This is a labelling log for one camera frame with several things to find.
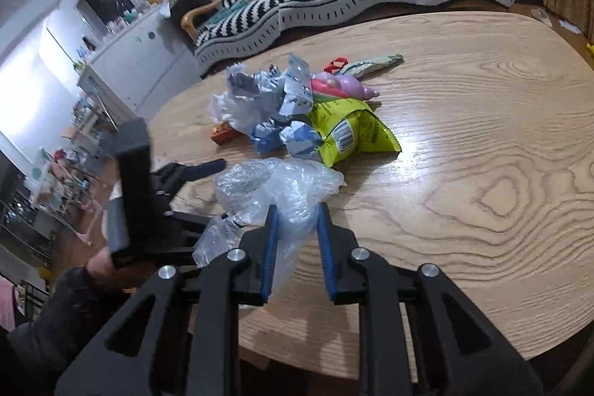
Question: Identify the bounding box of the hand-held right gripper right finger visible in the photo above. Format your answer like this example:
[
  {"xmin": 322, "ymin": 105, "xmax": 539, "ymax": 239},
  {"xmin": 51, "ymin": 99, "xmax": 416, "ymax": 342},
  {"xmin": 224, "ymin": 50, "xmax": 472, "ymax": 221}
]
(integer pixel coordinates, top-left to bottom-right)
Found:
[{"xmin": 316, "ymin": 202, "xmax": 544, "ymax": 396}]

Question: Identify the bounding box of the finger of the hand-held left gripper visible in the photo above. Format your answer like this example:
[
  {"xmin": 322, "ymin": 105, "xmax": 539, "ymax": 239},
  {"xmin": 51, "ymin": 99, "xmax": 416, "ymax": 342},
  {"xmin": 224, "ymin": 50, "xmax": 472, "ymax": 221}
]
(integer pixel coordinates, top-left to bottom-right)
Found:
[
  {"xmin": 151, "ymin": 158, "xmax": 227, "ymax": 193},
  {"xmin": 160, "ymin": 212, "xmax": 233, "ymax": 281}
]

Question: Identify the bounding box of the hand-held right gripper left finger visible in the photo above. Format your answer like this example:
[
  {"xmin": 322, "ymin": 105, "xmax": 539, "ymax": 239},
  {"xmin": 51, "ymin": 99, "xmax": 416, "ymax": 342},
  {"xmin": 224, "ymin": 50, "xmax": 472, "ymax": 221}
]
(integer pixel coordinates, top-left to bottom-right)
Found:
[{"xmin": 55, "ymin": 205, "xmax": 281, "ymax": 396}]

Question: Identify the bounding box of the clear plastic bag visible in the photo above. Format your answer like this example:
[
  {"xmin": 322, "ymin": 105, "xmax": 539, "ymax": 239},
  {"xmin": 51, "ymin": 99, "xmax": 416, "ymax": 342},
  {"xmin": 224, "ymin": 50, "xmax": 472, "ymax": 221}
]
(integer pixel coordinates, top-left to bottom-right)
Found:
[{"xmin": 192, "ymin": 158, "xmax": 345, "ymax": 299}]

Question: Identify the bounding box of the person's left forearm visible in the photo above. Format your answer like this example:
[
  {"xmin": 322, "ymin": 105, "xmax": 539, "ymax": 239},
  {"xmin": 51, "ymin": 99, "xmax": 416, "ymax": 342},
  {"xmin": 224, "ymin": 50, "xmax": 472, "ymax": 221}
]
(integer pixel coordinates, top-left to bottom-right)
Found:
[{"xmin": 8, "ymin": 268, "xmax": 140, "ymax": 378}]

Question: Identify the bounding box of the person's left hand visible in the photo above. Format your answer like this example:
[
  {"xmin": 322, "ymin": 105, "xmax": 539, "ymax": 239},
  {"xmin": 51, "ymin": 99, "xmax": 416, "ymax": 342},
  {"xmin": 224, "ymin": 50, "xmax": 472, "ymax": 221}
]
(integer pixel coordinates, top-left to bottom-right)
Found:
[{"xmin": 86, "ymin": 250, "xmax": 140, "ymax": 290}]

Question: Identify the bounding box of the small orange box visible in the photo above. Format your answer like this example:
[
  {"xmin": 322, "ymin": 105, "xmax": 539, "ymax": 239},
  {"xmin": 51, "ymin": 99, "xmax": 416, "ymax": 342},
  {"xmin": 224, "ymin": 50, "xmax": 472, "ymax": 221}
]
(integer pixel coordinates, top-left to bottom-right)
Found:
[{"xmin": 210, "ymin": 122, "xmax": 235, "ymax": 145}]

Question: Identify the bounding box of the white plastic bag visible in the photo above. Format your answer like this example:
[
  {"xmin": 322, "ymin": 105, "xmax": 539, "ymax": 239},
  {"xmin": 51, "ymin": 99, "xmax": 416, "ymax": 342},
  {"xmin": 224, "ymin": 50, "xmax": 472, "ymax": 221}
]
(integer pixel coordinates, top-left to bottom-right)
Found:
[{"xmin": 207, "ymin": 92, "xmax": 261, "ymax": 135}]

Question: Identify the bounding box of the cluttered toy shelf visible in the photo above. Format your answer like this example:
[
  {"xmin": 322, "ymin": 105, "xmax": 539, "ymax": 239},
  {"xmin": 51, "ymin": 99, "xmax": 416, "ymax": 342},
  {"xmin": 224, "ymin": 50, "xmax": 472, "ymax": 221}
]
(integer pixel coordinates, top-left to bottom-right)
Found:
[{"xmin": 28, "ymin": 96, "xmax": 119, "ymax": 245}]

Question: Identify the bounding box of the yellow-green snack bag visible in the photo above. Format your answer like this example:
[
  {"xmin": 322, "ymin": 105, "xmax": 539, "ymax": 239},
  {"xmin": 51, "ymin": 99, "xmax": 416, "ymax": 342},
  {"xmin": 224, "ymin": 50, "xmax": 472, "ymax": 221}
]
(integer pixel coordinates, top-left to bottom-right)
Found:
[{"xmin": 309, "ymin": 98, "xmax": 401, "ymax": 168}]

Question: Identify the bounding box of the blue-white paper strip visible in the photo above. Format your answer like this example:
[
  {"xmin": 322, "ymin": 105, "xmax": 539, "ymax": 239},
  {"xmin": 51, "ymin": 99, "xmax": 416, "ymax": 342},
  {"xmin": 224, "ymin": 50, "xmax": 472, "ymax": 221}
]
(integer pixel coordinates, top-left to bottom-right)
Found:
[{"xmin": 278, "ymin": 53, "xmax": 313, "ymax": 121}]

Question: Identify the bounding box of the white cabinet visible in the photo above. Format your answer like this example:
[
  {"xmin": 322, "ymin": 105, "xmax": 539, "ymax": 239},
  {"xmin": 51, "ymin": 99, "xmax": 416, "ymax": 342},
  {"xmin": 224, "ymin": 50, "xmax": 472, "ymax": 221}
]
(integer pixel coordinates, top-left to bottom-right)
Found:
[{"xmin": 76, "ymin": 6, "xmax": 201, "ymax": 115}]

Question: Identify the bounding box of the pink and purple wrapper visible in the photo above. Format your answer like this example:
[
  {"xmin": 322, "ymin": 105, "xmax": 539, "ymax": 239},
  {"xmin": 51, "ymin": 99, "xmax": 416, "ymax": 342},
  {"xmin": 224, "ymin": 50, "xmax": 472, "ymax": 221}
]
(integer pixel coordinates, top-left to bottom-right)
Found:
[{"xmin": 310, "ymin": 71, "xmax": 380, "ymax": 102}]

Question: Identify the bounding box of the black side box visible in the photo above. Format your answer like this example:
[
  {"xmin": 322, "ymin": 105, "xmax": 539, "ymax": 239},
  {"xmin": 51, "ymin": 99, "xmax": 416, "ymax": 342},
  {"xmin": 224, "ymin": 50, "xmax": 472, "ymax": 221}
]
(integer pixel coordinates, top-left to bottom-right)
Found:
[{"xmin": 171, "ymin": 0, "xmax": 213, "ymax": 31}]

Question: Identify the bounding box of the pink cloth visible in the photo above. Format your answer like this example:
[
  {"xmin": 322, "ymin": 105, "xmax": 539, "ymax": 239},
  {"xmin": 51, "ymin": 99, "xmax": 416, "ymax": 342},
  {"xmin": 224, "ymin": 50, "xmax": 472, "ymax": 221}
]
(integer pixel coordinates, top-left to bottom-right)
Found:
[{"xmin": 0, "ymin": 278, "xmax": 19, "ymax": 333}]

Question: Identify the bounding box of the row of small bottles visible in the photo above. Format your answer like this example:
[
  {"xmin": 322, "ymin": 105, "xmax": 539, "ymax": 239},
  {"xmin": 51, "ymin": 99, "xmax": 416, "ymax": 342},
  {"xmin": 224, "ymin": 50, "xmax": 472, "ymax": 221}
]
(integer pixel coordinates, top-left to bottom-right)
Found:
[{"xmin": 73, "ymin": 0, "xmax": 187, "ymax": 68}]

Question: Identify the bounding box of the grey-green wrapper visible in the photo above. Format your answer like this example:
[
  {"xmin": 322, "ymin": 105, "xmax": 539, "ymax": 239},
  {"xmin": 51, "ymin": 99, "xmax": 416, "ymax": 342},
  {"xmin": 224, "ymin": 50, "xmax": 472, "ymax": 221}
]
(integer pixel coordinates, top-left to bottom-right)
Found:
[{"xmin": 346, "ymin": 54, "xmax": 404, "ymax": 79}]

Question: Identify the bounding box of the black wire rack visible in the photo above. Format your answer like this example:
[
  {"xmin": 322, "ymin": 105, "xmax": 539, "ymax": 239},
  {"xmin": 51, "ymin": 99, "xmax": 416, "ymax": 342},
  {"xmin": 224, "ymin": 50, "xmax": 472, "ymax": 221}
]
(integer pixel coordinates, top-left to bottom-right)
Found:
[{"xmin": 0, "ymin": 185, "xmax": 53, "ymax": 269}]

